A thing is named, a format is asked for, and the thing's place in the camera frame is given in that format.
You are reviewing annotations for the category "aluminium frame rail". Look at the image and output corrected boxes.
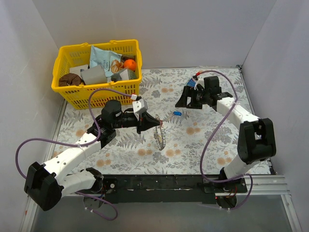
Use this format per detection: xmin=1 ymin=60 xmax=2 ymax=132
xmin=28 ymin=175 xmax=290 ymax=198

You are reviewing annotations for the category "floral table mat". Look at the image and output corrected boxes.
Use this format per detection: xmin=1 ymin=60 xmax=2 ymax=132
xmin=48 ymin=68 xmax=271 ymax=175

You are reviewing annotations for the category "grey paper cup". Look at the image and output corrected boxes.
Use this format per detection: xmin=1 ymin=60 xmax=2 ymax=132
xmin=81 ymin=65 xmax=107 ymax=85

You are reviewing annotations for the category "white box in basket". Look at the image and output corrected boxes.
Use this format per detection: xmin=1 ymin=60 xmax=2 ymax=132
xmin=69 ymin=64 xmax=88 ymax=75

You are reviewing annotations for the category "orange fruit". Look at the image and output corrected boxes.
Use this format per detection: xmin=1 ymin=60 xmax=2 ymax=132
xmin=124 ymin=59 xmax=137 ymax=71

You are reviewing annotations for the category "light blue chips bag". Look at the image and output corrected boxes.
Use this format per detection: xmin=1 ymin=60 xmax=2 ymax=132
xmin=89 ymin=45 xmax=124 ymax=77

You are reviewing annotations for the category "brown round pastry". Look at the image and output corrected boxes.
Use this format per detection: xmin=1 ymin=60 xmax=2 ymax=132
xmin=58 ymin=73 xmax=83 ymax=87

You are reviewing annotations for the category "blue key tag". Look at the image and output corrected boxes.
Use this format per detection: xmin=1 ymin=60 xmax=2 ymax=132
xmin=173 ymin=111 xmax=182 ymax=116

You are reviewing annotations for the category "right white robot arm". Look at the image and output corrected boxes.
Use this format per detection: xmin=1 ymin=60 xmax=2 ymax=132
xmin=175 ymin=73 xmax=277 ymax=192

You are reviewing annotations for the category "yellow plastic basket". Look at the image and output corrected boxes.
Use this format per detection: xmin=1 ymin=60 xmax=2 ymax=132
xmin=51 ymin=39 xmax=142 ymax=110

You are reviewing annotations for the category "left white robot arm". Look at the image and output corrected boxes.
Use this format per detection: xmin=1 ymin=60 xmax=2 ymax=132
xmin=24 ymin=99 xmax=160 ymax=211

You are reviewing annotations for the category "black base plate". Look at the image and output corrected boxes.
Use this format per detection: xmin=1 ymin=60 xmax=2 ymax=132
xmin=74 ymin=174 xmax=249 ymax=205

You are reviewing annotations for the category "blue green sponge pack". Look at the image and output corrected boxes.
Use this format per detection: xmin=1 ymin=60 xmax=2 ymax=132
xmin=187 ymin=78 xmax=196 ymax=87

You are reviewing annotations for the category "metal disc with keyrings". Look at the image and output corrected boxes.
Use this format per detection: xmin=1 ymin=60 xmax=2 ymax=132
xmin=154 ymin=114 xmax=166 ymax=151

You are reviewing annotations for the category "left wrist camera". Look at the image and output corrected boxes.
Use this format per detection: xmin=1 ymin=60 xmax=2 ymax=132
xmin=132 ymin=99 xmax=148 ymax=121

